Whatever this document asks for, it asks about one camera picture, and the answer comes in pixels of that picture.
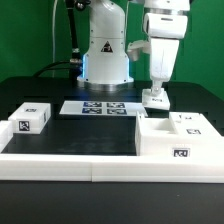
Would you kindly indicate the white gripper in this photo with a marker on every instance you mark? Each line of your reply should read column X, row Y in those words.
column 164, row 32

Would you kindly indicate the white cabinet door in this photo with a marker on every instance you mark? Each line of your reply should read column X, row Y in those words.
column 190, row 124
column 156, row 102

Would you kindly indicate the white cabinet body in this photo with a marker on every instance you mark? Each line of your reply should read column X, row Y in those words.
column 157, row 137

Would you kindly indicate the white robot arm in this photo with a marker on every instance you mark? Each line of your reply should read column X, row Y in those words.
column 106, row 63

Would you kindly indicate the white sheet with markers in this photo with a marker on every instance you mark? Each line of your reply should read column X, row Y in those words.
column 99, row 108

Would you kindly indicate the white U-shaped fence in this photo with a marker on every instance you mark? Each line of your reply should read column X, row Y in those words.
column 199, row 169

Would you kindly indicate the small white tagged box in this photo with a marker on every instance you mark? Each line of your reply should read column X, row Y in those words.
column 30, row 118

